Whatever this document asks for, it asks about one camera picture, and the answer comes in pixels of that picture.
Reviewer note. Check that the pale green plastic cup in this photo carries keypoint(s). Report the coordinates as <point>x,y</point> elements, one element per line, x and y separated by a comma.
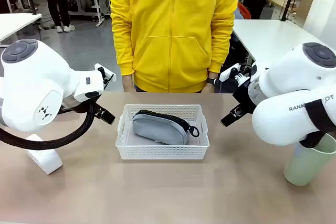
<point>304,166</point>

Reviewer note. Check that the orange jacket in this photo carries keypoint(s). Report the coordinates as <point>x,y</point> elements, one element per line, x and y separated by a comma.
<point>244,10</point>

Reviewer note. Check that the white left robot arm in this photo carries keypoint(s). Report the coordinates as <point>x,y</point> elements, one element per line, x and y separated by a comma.
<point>34,85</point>

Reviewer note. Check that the person's left hand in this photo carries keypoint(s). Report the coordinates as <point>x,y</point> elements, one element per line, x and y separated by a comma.
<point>208,88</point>

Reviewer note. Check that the grey zipper pouch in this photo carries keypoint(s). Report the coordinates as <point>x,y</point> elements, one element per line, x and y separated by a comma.
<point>157,129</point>

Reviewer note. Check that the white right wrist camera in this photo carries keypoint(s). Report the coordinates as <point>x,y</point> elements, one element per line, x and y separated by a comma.
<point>225,75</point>

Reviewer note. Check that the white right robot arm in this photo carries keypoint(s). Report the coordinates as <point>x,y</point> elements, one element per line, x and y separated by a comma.
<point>288,82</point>

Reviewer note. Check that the person's left forearm yellow sleeve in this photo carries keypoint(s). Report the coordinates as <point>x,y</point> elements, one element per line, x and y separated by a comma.
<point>221,51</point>

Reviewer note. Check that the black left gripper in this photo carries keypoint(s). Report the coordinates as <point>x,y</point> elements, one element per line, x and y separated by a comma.
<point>78,107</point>

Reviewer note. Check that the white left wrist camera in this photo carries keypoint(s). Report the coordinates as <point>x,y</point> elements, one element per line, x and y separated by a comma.
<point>102,73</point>

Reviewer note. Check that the large white side table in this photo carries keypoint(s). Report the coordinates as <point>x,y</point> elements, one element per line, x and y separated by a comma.
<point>275,37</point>

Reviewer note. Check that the person's right forearm yellow sleeve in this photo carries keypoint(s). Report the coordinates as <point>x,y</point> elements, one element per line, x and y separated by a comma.
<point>123,51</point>

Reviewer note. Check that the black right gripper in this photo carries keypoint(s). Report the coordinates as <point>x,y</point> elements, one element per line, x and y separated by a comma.
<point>242,95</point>

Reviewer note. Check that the person in yellow hoodie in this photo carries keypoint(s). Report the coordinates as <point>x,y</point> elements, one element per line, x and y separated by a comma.
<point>170,37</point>

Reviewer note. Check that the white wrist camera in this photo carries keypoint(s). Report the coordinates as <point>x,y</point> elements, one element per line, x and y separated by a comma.
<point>225,75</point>
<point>102,73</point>

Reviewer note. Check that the wooden background table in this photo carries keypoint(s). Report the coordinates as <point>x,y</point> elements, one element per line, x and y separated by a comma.
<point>279,1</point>

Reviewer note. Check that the person's right hand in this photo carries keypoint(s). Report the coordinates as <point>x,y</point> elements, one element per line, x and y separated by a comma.
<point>127,83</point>

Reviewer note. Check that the white perforated plastic basket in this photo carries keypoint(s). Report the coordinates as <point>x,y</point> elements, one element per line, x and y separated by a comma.
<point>162,153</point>

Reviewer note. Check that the black wristwatch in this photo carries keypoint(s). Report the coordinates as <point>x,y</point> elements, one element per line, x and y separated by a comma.
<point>213,81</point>

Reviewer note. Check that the small white side table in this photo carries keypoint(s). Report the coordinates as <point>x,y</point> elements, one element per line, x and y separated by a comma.
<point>15,24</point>

